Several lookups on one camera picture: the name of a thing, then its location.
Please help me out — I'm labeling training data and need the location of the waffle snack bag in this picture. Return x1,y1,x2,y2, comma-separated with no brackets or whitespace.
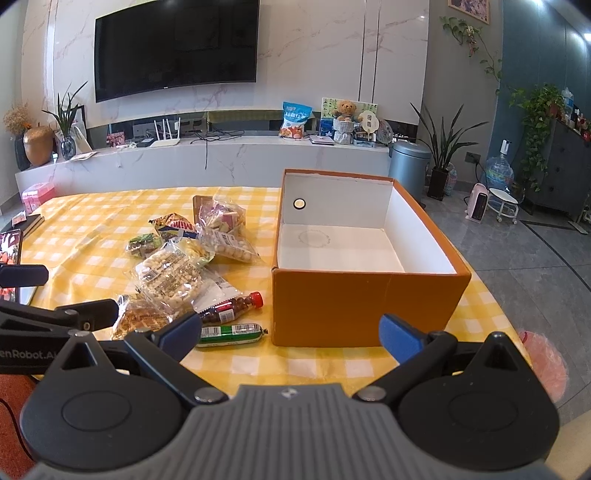
111,293,170,340

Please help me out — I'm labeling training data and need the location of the green sausage stick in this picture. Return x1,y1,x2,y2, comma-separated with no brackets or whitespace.
197,323,267,348

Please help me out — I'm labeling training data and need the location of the red cap candy bottle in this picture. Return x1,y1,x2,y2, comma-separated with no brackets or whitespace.
199,291,263,326

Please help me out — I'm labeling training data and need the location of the white nuts clear bag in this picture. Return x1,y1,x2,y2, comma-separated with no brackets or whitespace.
129,244,204,318

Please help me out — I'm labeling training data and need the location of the white long snack packet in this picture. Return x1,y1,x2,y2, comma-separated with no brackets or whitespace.
191,268,242,313

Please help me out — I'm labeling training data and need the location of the green label snack bag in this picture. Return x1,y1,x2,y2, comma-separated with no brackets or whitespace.
125,233,162,259

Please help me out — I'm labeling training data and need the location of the yellow blue chips bag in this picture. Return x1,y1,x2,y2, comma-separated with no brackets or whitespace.
148,213,197,240

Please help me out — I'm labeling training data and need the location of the colourful veggie chips bag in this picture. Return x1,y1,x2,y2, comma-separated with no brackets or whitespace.
192,195,246,235

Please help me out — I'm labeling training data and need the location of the white yam balls bag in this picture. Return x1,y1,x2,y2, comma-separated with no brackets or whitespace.
199,227,259,264

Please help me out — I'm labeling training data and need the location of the pink tissue box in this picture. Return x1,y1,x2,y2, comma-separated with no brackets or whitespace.
21,182,56,215

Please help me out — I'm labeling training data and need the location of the yellow checkered tablecloth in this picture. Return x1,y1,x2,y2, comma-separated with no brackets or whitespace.
20,185,532,386

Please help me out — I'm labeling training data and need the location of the orange cardboard box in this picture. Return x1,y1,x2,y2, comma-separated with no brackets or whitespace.
271,169,472,348

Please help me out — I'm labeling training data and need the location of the pink plastic bag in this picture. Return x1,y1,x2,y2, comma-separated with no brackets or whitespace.
518,330,569,403

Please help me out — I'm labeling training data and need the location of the copper round vase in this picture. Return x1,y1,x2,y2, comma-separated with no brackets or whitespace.
23,126,54,167

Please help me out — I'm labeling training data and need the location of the potted green grass plant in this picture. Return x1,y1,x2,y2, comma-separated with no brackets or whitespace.
44,82,86,160

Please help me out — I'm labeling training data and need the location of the pink small heater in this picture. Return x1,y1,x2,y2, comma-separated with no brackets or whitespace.
465,183,489,223

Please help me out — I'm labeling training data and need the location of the white round stool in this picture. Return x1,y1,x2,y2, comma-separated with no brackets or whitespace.
487,188,519,224

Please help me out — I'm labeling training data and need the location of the white wifi router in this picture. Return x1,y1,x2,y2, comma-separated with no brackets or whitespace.
151,117,181,148

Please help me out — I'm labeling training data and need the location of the blue grey trash bin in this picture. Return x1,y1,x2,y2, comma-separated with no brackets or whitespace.
389,140,432,202

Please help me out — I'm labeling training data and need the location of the water jug with pump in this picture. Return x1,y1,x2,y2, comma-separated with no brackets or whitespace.
483,140,514,192

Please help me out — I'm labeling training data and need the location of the tall floor plant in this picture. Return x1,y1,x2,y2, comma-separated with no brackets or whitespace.
411,104,488,201

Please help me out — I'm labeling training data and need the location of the dark cabinet with plants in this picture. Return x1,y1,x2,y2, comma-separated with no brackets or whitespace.
510,83,590,221

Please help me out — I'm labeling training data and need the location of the teddy bear toy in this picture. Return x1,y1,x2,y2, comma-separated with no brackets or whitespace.
332,100,363,145

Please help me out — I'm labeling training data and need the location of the blue snack bag on console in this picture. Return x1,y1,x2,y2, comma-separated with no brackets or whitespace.
279,101,312,140

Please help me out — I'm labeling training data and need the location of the black wall television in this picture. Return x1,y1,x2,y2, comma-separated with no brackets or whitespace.
94,1,259,103

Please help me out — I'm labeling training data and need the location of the framed wall picture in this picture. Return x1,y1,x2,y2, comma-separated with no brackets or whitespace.
448,0,490,24

